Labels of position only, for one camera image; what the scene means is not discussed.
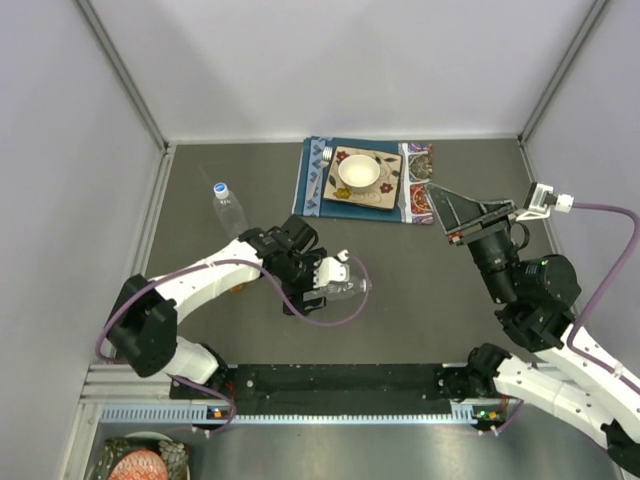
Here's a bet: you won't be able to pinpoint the blue white bottle cap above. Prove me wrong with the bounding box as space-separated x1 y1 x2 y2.
213 182 229 199

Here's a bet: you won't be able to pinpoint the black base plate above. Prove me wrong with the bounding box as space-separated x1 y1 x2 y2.
168 362 526 416

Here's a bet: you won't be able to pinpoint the square floral plate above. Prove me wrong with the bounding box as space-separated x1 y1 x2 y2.
322 146 403 211

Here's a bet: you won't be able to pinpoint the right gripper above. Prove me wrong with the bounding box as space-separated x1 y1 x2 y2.
422 182 517 302

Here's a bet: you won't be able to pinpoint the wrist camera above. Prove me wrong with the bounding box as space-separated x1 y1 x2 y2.
313 250 350 289
514 182 574 222

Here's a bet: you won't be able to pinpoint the grey cable duct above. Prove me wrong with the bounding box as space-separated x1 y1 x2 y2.
100 404 504 427

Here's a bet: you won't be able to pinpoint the blue patterned placemat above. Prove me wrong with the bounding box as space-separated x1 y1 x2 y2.
292 136 434 225

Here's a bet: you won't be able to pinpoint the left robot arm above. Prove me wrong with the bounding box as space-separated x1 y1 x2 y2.
101 216 345 397

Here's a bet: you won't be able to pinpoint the clear plastic bottle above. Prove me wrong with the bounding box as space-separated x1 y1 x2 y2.
213 186 249 239
303 276 368 302

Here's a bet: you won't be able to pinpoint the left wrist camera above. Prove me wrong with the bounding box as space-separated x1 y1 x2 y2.
313 250 350 289

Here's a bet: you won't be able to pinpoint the silver fork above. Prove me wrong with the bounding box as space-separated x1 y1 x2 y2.
306 147 333 201

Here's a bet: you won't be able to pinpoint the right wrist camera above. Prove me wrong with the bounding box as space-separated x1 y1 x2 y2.
514 182 574 222

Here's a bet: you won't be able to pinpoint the aluminium frame rail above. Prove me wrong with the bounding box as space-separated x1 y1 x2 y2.
74 362 640 406

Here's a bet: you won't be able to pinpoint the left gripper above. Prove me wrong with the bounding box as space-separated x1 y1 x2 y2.
277 249 327 316

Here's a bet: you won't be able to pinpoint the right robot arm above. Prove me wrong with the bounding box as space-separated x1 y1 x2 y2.
426 183 639 475

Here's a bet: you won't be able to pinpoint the cream bowl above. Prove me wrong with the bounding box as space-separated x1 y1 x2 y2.
338 154 381 191

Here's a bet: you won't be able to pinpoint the stacked patterned bowls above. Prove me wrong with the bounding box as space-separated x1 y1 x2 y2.
87 432 191 480

